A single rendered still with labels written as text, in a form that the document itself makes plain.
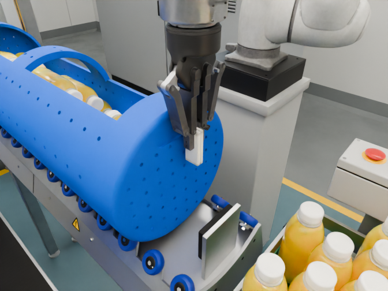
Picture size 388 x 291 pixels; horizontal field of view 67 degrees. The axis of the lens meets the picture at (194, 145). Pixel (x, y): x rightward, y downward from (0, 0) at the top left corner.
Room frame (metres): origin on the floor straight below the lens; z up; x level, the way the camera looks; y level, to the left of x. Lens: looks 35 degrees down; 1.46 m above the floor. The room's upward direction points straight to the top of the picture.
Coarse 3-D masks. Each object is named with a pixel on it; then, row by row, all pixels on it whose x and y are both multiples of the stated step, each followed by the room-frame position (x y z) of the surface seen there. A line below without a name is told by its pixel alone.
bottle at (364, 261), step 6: (366, 252) 0.28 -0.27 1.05; (360, 258) 0.28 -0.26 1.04; (366, 258) 0.27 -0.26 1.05; (372, 258) 0.26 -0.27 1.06; (354, 264) 0.27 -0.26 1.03; (360, 264) 0.27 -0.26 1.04; (366, 264) 0.26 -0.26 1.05; (372, 264) 0.26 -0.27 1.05; (378, 264) 0.25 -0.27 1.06; (354, 270) 0.27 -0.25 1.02; (360, 270) 0.26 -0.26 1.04; (366, 270) 0.25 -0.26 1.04; (372, 270) 0.25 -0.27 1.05; (378, 270) 0.25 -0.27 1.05; (384, 270) 0.24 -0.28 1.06; (354, 276) 0.26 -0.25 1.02; (384, 276) 0.24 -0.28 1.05
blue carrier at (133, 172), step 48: (0, 48) 1.01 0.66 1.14; (48, 48) 0.71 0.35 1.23; (0, 96) 0.62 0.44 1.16; (48, 96) 0.52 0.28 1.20; (144, 96) 0.68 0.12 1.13; (48, 144) 0.45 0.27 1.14; (96, 144) 0.38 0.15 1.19; (144, 144) 0.36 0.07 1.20; (96, 192) 0.34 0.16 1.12; (144, 192) 0.35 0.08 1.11; (192, 192) 0.44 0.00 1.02; (144, 240) 0.34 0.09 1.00
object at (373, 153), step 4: (368, 148) 0.47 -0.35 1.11; (372, 148) 0.47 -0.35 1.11; (368, 152) 0.46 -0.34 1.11; (372, 152) 0.46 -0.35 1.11; (376, 152) 0.46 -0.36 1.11; (380, 152) 0.46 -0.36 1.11; (368, 156) 0.45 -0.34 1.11; (372, 156) 0.45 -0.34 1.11; (376, 156) 0.45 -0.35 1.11; (380, 156) 0.45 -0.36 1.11; (384, 156) 0.45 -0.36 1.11; (376, 160) 0.45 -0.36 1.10
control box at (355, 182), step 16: (352, 144) 0.50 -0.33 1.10; (368, 144) 0.50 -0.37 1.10; (352, 160) 0.45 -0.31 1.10; (368, 160) 0.45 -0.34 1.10; (384, 160) 0.45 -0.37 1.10; (336, 176) 0.45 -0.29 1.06; (352, 176) 0.43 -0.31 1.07; (368, 176) 0.42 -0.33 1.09; (384, 176) 0.40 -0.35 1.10; (336, 192) 0.45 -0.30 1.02; (352, 192) 0.43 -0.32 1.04; (368, 192) 0.41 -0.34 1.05; (384, 192) 0.40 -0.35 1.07; (368, 208) 0.40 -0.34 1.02; (384, 208) 0.39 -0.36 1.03
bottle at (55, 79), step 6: (36, 72) 0.73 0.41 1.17; (42, 72) 0.73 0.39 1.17; (48, 72) 0.73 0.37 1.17; (54, 72) 0.74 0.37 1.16; (42, 78) 0.70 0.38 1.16; (48, 78) 0.69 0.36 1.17; (54, 78) 0.69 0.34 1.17; (60, 78) 0.69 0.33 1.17; (54, 84) 0.67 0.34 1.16; (60, 84) 0.66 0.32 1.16; (66, 84) 0.67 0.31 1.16; (72, 84) 0.68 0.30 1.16; (66, 90) 0.65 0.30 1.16
